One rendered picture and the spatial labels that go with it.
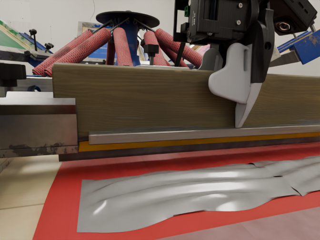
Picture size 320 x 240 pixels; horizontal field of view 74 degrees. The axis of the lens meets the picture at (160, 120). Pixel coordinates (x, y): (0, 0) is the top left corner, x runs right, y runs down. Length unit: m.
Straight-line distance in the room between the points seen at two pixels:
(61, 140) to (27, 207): 0.06
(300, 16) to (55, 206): 0.32
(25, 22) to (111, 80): 4.36
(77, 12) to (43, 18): 0.59
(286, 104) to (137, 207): 0.24
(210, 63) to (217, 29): 0.07
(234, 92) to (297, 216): 0.13
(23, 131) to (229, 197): 0.18
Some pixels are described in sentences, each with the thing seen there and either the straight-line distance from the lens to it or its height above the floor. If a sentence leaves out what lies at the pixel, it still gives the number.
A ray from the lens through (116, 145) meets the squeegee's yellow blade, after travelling 0.24.
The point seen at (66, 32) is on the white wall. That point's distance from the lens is 4.43.
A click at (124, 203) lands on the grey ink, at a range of 0.17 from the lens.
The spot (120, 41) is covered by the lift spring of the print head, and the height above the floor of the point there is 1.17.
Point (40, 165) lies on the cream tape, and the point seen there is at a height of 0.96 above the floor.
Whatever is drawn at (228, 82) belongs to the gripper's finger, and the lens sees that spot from 0.24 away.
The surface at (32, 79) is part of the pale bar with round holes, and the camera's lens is 0.46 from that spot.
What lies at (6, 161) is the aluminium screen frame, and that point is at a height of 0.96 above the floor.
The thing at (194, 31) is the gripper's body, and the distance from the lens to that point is 0.24.
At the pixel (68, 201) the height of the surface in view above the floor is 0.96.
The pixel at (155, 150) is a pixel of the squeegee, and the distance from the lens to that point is 0.25.
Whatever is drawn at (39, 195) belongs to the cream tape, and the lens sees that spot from 0.20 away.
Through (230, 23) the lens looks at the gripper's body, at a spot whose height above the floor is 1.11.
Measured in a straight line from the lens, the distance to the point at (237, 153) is 0.30.
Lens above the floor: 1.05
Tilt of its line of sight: 11 degrees down
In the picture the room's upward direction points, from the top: 2 degrees clockwise
